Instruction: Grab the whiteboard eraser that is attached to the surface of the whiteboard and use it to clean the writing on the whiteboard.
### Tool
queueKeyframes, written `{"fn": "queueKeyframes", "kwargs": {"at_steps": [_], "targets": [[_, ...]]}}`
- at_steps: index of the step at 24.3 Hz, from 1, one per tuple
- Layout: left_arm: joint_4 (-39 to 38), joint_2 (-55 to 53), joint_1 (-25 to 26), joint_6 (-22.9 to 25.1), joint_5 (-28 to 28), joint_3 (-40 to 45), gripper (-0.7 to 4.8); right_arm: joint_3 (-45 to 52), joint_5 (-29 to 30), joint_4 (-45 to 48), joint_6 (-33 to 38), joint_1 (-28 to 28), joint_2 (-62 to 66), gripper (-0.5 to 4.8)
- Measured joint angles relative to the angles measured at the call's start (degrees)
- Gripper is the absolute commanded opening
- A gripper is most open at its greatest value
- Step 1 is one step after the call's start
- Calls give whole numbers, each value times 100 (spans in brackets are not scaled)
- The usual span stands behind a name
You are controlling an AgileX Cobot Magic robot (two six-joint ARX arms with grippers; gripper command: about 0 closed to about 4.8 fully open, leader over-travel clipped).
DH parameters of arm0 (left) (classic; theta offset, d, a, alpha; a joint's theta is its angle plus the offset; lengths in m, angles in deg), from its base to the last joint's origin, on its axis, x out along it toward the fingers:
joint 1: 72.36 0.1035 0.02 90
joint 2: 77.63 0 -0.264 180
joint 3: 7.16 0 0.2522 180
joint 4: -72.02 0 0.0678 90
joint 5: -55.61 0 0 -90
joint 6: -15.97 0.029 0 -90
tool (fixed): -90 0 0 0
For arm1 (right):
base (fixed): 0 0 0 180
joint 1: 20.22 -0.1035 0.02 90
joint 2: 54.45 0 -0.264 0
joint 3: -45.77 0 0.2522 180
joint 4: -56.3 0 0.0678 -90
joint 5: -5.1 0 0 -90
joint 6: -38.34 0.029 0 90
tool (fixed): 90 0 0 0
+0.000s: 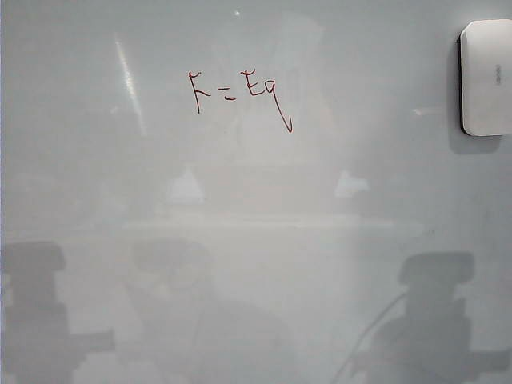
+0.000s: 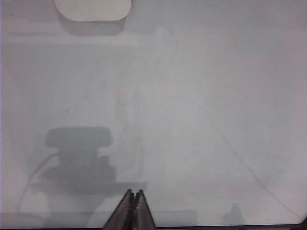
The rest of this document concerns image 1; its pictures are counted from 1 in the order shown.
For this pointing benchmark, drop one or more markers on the white whiteboard eraser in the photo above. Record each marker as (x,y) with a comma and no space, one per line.
(486,80)

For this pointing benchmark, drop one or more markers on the red marker writing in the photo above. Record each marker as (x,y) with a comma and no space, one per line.
(251,85)

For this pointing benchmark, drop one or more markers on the grey glossy whiteboard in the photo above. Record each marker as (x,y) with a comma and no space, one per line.
(360,240)

